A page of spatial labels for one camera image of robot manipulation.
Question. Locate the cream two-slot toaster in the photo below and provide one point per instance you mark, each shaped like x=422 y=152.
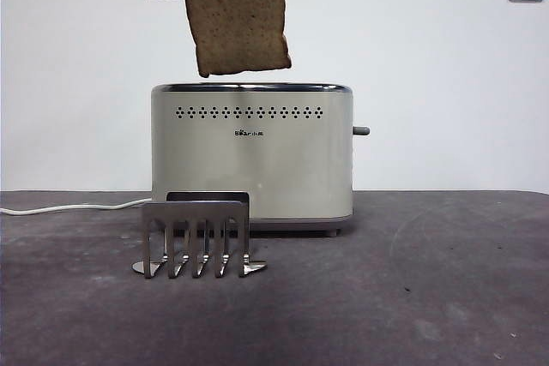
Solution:
x=257 y=169

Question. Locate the grey toaster lever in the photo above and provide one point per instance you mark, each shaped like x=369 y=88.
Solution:
x=361 y=130

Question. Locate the silver metal bread rack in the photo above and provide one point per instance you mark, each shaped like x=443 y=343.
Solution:
x=193 y=214

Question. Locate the brown bread slice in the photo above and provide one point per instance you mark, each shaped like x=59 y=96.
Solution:
x=240 y=23

